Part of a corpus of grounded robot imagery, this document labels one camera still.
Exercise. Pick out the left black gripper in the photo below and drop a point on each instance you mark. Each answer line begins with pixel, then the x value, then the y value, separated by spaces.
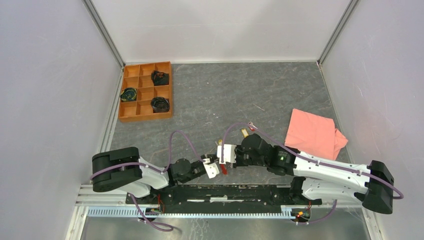
pixel 212 156

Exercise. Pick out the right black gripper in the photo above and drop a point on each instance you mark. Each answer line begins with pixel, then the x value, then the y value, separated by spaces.
pixel 238 164

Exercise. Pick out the red key tag with ring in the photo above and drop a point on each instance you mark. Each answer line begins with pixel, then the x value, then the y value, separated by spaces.
pixel 252 127

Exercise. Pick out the steel key holder red handle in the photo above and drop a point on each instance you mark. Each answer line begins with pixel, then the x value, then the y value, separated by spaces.
pixel 223 167

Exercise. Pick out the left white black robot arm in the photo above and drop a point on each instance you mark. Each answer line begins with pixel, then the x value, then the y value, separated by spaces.
pixel 125 170

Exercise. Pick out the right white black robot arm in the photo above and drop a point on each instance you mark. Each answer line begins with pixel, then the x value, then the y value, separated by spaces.
pixel 319 179

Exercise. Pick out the pink folded cloth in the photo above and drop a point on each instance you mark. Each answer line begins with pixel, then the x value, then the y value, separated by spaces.
pixel 315 135

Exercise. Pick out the black rolled item bottom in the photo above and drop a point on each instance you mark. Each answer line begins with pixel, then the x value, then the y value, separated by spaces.
pixel 160 105

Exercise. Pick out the black rolled item top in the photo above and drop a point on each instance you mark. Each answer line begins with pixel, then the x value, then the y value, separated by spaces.
pixel 160 78

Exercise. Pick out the green black rolled item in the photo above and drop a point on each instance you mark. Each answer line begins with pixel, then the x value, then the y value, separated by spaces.
pixel 128 94

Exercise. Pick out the orange compartment tray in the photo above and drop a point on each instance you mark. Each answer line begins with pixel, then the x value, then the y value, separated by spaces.
pixel 139 76

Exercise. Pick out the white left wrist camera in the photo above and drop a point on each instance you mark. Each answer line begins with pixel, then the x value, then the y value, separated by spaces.
pixel 211 167

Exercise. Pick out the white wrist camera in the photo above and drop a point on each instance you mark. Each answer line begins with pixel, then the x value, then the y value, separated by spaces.
pixel 226 154
pixel 211 167

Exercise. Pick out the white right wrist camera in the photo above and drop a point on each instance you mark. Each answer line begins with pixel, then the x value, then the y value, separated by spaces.
pixel 226 154

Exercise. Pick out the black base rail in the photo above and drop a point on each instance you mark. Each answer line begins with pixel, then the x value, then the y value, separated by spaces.
pixel 225 198

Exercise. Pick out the white slotted cable duct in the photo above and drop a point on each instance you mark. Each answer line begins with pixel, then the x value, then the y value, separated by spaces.
pixel 132 212

